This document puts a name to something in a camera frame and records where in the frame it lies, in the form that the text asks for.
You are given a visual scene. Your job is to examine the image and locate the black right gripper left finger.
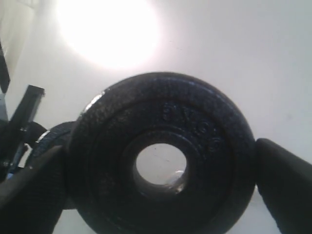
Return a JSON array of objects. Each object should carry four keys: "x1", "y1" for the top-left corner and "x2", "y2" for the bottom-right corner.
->
[{"x1": 0, "y1": 146, "x2": 67, "y2": 234}]

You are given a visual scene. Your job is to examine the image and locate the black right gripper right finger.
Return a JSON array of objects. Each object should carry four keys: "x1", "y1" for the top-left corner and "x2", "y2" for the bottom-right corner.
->
[{"x1": 255, "y1": 138, "x2": 312, "y2": 234}]

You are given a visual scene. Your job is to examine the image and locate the black weight plate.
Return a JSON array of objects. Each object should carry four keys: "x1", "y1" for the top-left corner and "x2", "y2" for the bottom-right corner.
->
[{"x1": 67, "y1": 73, "x2": 255, "y2": 234}]

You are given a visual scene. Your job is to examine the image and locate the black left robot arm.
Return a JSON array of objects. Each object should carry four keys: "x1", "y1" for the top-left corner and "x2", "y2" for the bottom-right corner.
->
[{"x1": 0, "y1": 50, "x2": 46, "y2": 181}]

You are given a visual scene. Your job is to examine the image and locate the black weight plate far end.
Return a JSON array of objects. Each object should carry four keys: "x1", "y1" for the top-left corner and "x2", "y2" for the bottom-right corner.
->
[{"x1": 31, "y1": 121, "x2": 78, "y2": 210}]

